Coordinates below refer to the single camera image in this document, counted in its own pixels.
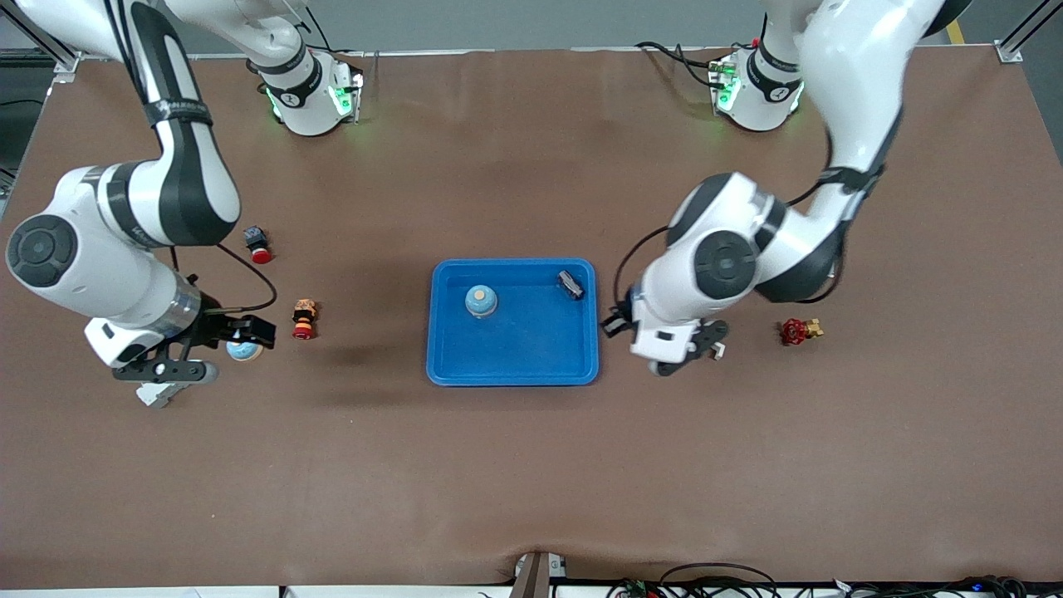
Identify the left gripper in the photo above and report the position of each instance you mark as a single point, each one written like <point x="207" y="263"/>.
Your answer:
<point x="624" y="316"/>

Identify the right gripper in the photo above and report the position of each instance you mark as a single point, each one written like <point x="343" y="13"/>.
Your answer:
<point x="214" y="324"/>

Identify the blue desk bell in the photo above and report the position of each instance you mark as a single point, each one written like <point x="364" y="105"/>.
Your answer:
<point x="482" y="301"/>
<point x="245" y="353"/>

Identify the small dark connector block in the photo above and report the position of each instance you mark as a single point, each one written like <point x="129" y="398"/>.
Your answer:
<point x="570" y="284"/>

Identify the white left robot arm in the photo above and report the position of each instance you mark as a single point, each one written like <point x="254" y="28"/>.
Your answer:
<point x="855" y="83"/>

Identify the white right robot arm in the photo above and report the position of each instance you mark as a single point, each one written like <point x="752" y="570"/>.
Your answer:
<point x="108" y="266"/>

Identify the blue plastic tray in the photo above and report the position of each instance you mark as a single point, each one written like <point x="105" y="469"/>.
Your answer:
<point x="512" y="349"/>

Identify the orange red push button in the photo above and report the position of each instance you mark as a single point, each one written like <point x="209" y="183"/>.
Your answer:
<point x="305" y="320"/>

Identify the red black emergency stop button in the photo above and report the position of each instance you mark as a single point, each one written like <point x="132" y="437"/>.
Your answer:
<point x="259" y="247"/>

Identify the white circuit breaker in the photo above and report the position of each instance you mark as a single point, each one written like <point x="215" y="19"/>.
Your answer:
<point x="162" y="394"/>

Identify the brass valve red handwheel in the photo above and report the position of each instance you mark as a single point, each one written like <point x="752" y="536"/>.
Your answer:
<point x="797" y="332"/>

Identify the metal table clamp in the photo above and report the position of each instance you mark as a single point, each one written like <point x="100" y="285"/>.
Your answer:
<point x="536" y="577"/>

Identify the aluminium frame profile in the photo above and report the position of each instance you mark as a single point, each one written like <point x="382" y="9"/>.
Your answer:
<point x="1009" y="51"/>
<point x="62" y="58"/>

